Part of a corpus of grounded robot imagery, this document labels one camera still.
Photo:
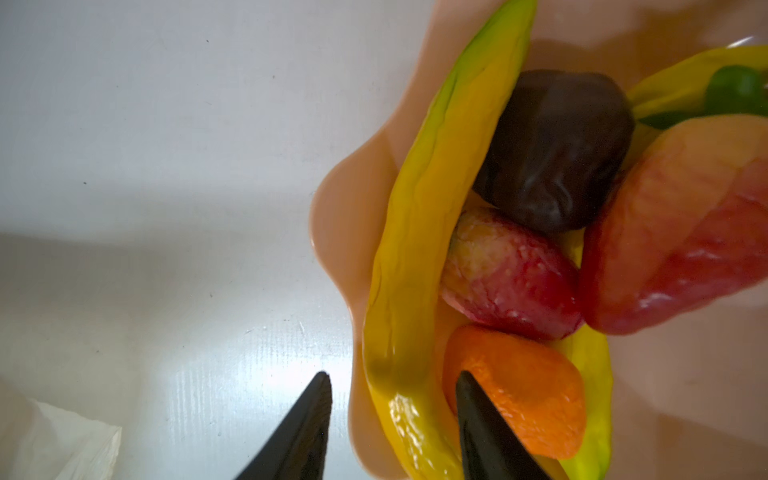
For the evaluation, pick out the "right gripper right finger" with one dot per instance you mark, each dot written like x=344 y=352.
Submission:
x=490 y=449

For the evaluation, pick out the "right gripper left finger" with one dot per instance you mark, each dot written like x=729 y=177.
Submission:
x=297 y=448

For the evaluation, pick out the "yellow green banana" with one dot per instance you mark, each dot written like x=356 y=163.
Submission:
x=424 y=205

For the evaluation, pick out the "banana print plastic bag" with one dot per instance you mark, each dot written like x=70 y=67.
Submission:
x=40 y=441

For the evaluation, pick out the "orange tangerine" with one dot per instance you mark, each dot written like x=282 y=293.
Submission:
x=537 y=390

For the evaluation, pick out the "red strawberry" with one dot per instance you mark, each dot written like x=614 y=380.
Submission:
x=506 y=277

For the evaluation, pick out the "pink wavy fruit plate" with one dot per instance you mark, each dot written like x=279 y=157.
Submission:
x=690 y=396

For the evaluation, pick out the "dark brown fig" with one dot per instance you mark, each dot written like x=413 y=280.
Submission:
x=556 y=149

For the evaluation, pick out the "green yellow pepper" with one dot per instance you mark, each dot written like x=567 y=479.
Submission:
x=724 y=81

